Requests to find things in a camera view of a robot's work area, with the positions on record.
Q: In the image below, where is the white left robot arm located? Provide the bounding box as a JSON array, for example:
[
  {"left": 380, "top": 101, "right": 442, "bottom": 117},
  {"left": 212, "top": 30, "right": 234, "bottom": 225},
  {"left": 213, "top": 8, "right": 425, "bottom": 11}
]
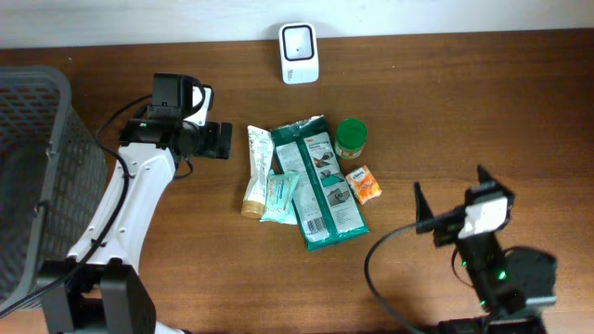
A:
[{"left": 37, "top": 73, "right": 233, "bottom": 334}]

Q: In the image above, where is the grey plastic basket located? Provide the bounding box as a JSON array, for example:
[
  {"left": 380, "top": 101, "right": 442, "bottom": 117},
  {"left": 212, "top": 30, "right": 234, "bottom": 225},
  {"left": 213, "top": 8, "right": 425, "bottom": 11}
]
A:
[{"left": 1, "top": 66, "right": 108, "bottom": 309}]

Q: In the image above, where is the orange tissue pack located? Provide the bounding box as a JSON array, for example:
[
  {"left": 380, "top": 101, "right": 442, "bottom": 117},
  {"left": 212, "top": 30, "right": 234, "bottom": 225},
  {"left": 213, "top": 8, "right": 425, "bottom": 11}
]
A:
[{"left": 345, "top": 165, "right": 382, "bottom": 205}]

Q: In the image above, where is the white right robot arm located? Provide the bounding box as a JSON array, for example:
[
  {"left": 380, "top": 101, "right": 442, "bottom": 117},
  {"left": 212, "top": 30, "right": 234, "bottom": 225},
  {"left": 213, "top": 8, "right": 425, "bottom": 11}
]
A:
[{"left": 414, "top": 165, "right": 557, "bottom": 333}]

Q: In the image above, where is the light green wipes pack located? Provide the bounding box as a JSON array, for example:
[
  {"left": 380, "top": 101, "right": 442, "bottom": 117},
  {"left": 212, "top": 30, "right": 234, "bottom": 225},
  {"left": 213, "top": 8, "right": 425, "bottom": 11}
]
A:
[{"left": 260, "top": 170, "right": 300, "bottom": 225}]

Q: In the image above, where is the white barcode scanner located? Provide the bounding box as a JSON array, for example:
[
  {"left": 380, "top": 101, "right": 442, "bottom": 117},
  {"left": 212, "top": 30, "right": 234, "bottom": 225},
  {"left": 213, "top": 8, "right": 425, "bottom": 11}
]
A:
[{"left": 278, "top": 22, "right": 319, "bottom": 85}]

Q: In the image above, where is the green glove package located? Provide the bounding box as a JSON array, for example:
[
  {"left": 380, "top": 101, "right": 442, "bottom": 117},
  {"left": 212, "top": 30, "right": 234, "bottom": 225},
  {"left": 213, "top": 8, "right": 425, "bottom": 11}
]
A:
[{"left": 271, "top": 116, "right": 369, "bottom": 251}]

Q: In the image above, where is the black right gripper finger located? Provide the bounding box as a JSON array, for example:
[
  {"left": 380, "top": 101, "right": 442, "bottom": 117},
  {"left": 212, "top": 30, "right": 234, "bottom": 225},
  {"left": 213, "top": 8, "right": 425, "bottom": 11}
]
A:
[
  {"left": 476, "top": 164, "right": 495, "bottom": 185},
  {"left": 414, "top": 182, "right": 435, "bottom": 234}
]

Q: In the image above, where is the white cream tube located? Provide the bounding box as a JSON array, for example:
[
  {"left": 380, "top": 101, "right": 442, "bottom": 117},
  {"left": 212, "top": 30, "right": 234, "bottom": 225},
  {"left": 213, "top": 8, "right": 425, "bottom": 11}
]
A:
[{"left": 241, "top": 125, "right": 274, "bottom": 219}]

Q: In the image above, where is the green lid seasoning jar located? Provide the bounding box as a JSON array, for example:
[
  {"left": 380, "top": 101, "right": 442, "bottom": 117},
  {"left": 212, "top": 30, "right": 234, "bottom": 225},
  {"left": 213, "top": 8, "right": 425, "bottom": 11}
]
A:
[{"left": 335, "top": 119, "right": 368, "bottom": 160}]

